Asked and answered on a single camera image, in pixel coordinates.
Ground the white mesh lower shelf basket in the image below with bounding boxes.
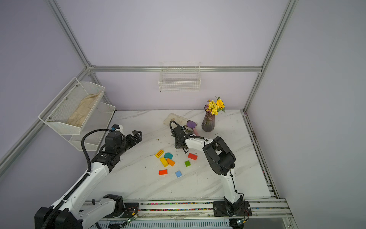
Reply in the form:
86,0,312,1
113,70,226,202
68,102,115,151

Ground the beige dirty cloth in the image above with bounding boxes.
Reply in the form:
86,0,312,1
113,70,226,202
163,113,188,127

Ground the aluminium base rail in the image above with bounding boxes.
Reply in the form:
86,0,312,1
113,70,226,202
82,197,294,222

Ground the teal wood block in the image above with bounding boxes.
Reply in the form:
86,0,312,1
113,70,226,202
164,153,173,159

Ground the yellow flower bouquet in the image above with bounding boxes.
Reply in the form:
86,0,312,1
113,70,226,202
205,96,226,115

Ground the white mesh shelf basket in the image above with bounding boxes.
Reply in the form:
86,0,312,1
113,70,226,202
38,77,105,135
68,102,115,151

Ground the yellow wood block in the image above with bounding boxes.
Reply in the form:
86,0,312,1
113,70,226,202
160,157,169,167

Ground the light blue wood block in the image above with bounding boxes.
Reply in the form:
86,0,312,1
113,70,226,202
175,171,182,177

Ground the white mesh upper shelf basket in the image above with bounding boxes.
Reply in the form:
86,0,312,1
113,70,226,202
38,77,105,135

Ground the beige glove in basket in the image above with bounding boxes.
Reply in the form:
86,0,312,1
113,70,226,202
67,93,101,127

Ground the white wire wall basket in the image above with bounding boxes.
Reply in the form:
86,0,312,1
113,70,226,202
158,62,201,93

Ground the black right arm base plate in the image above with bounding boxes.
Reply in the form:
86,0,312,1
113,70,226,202
213,200,252,217

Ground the yellow red striped block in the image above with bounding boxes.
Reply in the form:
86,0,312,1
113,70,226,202
155,149,165,158

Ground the orange wood block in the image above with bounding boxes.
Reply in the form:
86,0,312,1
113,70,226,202
166,158,175,167

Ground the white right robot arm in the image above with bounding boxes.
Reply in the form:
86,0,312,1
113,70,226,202
170,126,245,216

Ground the purple glass vase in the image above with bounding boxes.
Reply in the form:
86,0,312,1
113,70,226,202
201,105,215,132

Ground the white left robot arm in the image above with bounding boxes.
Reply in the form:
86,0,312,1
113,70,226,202
34,125,143,229

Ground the red orange flat block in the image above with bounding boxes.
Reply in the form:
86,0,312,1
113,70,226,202
159,169,168,176

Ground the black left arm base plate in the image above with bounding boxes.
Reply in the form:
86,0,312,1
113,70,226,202
111,202,140,219

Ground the red wood block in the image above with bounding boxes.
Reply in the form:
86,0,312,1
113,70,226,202
188,153,198,160

